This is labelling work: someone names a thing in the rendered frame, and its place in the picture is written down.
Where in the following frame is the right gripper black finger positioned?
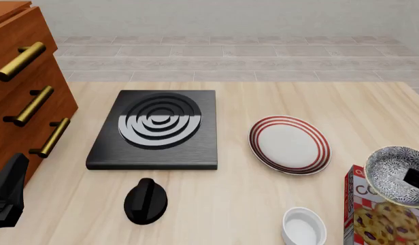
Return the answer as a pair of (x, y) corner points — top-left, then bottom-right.
(401, 167), (419, 190)

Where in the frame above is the red cookies box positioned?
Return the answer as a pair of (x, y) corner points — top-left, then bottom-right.
(343, 164), (419, 245)

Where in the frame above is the round black stove knob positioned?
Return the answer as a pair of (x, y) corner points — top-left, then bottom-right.
(123, 178), (169, 226)

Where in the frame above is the flat black stove plate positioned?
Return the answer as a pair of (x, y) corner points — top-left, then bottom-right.
(86, 89), (219, 172)

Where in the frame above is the medium wooden drawer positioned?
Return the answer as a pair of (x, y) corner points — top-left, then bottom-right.
(0, 48), (70, 177)

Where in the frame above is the long brass drawer handle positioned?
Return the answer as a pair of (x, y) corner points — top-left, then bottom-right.
(0, 41), (47, 83)

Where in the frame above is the black patterned bowl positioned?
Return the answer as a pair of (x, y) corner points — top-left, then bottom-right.
(365, 145), (419, 209)

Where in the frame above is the medium brass drawer handle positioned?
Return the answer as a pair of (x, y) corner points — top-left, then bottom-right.
(3, 85), (55, 128)

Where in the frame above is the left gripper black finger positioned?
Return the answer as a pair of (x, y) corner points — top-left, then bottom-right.
(0, 152), (30, 197)

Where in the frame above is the small wooden drawer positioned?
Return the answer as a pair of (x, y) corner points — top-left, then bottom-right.
(12, 80), (79, 184)

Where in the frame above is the wooden cabinet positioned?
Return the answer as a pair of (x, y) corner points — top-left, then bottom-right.
(0, 1), (79, 185)

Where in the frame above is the white plate with red rings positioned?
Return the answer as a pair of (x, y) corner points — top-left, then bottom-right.
(248, 114), (333, 176)

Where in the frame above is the small white ramekin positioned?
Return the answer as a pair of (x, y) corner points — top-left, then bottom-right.
(281, 206), (328, 245)

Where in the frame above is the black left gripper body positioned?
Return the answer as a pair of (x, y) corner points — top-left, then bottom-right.
(0, 188), (26, 229)

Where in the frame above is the short brass drawer handle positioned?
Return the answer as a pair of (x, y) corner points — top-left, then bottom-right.
(28, 117), (71, 159)

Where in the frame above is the large wooden drawer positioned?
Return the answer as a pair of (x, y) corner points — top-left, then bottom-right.
(0, 6), (59, 113)

